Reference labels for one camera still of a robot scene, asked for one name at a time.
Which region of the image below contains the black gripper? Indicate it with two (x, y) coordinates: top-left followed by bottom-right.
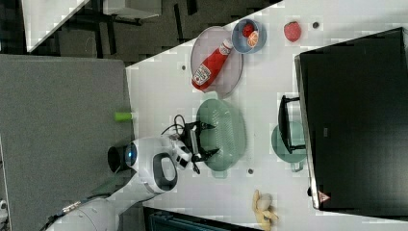
(183, 121), (219, 162)

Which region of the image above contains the green plastic strainer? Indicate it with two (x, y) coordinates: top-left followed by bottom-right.
(196, 92), (246, 179)

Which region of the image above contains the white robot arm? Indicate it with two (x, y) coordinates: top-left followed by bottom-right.
(39, 121), (218, 231)

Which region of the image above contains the grey round plate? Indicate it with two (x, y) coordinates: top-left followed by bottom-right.
(191, 26), (243, 98)

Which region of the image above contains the red ketchup bottle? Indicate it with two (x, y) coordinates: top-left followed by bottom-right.
(191, 38), (233, 91)

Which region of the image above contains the green marker cap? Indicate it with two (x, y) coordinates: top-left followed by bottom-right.
(115, 113), (133, 121)

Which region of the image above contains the peeled banana toy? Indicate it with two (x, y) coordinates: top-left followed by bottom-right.
(252, 190), (279, 231)

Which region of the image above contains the blue small bowl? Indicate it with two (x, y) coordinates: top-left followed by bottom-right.
(231, 19), (267, 54)

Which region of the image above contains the orange slice toy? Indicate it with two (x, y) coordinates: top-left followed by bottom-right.
(247, 31), (259, 48)

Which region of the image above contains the red toy strawberry in bowl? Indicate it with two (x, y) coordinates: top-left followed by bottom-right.
(242, 23), (255, 38)

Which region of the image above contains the red toy strawberry on table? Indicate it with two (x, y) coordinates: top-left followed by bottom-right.
(284, 21), (301, 42)

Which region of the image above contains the toaster oven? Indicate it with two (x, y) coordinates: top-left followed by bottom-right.
(278, 27), (408, 220)

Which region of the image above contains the grey partition panel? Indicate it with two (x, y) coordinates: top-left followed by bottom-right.
(0, 55), (133, 231)

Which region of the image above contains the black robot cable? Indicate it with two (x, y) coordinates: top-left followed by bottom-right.
(160, 114), (202, 175)

